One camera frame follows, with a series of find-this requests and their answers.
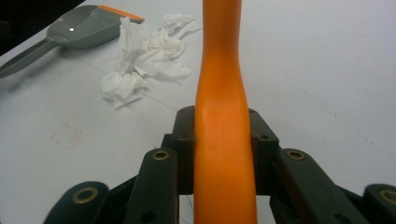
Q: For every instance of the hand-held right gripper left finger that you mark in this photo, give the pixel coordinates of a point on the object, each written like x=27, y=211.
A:
x=183, y=140

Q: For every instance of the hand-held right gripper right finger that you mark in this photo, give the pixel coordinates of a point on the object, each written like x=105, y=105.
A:
x=263, y=143

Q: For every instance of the pile of white tissues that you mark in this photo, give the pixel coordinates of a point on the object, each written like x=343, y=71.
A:
x=146, y=59

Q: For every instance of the grey dustpan with orange edge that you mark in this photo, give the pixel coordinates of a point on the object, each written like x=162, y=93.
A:
x=77, y=29

